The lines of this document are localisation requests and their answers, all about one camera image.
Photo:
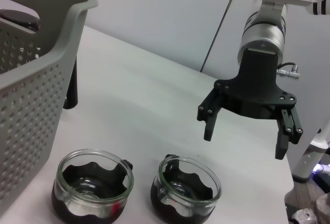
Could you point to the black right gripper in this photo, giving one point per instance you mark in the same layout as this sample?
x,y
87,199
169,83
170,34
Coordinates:
x,y
257,92

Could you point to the glass teacup with black sleeve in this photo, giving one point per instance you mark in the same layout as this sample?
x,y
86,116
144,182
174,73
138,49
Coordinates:
x,y
92,208
180,211

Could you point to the brown paper bag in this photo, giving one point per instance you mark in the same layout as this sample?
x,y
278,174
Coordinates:
x,y
322,206

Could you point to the white crumpled packaging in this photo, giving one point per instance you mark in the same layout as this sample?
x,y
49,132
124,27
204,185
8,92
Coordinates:
x,y
304,216

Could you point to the grey perforated storage bin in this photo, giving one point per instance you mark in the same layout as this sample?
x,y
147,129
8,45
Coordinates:
x,y
31,105

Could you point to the white machine stand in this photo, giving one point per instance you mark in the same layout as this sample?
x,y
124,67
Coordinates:
x,y
309,154

